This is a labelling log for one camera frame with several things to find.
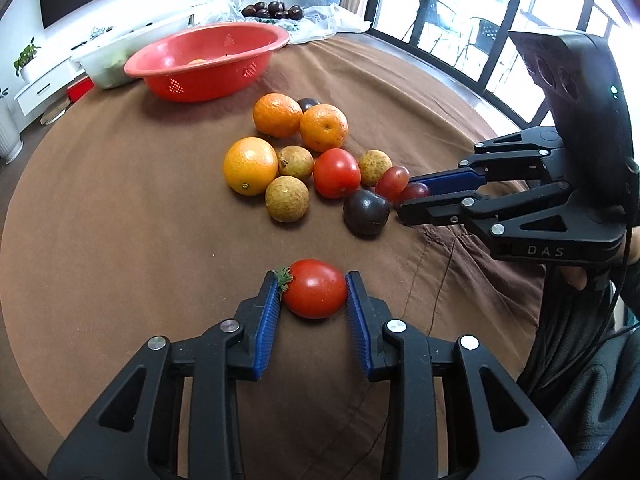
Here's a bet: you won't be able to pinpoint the red box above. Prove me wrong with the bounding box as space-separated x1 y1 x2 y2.
67 76 96 103

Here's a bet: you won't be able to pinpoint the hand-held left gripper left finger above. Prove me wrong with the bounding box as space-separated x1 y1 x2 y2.
47 270 283 480

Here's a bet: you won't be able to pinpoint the white television cabinet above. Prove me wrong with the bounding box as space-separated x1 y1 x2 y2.
14 7 196 117

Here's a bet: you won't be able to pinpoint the plain red tomato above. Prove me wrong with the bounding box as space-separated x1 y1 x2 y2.
313 148 362 200

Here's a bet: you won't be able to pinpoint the person's dark jacket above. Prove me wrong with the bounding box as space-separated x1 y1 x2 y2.
545 330 640 471

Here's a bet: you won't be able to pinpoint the small plant in white pot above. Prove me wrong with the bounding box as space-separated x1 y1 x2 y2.
13 37 43 83

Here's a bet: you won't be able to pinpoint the red tomato with green stem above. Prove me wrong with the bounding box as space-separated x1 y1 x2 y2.
272 258 348 320

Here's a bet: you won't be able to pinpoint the tan longan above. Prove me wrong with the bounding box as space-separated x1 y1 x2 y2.
265 176 309 223
357 149 393 187
276 145 315 181

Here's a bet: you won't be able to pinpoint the white ribbed planter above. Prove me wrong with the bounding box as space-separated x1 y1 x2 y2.
0 87 23 163

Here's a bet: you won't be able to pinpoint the person's right hand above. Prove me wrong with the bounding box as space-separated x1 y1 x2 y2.
557 261 590 292

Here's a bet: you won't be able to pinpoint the brown tablecloth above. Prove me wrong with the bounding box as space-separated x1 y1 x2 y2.
0 32 561 480

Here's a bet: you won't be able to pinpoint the white plastic tub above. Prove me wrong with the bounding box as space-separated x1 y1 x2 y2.
71 22 193 90

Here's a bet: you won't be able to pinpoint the large smooth orange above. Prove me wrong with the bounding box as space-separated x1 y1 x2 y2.
223 136 279 197

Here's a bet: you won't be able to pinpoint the red plastic basin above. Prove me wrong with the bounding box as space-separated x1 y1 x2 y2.
123 22 292 103

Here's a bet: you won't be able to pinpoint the pile of dark passion fruits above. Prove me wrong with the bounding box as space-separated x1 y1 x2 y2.
241 1 306 22

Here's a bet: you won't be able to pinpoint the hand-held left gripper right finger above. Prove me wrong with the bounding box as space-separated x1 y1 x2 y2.
345 271 578 480

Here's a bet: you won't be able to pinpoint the clear plastic bag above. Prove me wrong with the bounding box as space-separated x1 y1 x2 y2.
200 0 373 43

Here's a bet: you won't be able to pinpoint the tangled cables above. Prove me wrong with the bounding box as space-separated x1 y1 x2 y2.
75 25 116 48

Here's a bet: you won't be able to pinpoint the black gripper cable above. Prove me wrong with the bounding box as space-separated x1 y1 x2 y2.
597 220 636 356

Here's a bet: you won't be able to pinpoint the person's right forearm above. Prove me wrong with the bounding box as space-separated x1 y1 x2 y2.
517 262 626 406

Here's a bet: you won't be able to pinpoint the red grape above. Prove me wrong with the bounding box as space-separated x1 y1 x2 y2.
397 182 432 206
375 165 410 202

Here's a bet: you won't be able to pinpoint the bumpy orange mandarin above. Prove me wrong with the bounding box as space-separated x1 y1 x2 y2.
252 93 304 139
299 104 349 153

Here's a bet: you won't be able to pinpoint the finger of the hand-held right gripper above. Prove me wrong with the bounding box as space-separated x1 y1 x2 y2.
397 181 576 241
409 127 563 197

